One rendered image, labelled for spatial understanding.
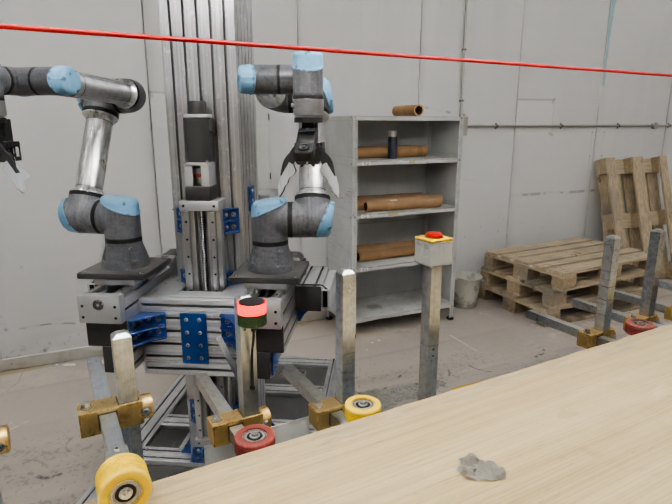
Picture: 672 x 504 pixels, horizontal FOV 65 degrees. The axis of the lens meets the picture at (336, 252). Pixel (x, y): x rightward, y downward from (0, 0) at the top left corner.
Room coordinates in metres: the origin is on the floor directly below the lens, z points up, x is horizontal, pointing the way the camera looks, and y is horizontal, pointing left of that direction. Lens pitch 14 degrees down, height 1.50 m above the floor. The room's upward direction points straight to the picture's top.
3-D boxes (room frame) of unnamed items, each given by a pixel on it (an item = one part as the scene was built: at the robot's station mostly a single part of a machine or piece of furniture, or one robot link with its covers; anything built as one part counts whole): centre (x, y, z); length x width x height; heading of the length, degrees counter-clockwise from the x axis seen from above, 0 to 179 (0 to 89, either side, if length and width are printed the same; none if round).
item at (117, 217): (1.73, 0.71, 1.21); 0.13 x 0.12 x 0.14; 78
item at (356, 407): (1.05, -0.06, 0.85); 0.08 x 0.08 x 0.11
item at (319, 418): (1.19, 0.00, 0.81); 0.14 x 0.06 x 0.05; 119
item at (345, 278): (1.20, -0.02, 0.93); 0.04 x 0.04 x 0.48; 29
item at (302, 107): (1.36, 0.07, 1.54); 0.08 x 0.08 x 0.05
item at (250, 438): (0.93, 0.16, 0.85); 0.08 x 0.08 x 0.11
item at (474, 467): (0.82, -0.26, 0.91); 0.09 x 0.07 x 0.02; 57
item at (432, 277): (1.32, -0.25, 0.93); 0.05 x 0.05 x 0.45; 29
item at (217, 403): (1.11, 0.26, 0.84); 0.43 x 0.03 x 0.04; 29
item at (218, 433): (1.06, 0.21, 0.85); 0.14 x 0.06 x 0.05; 119
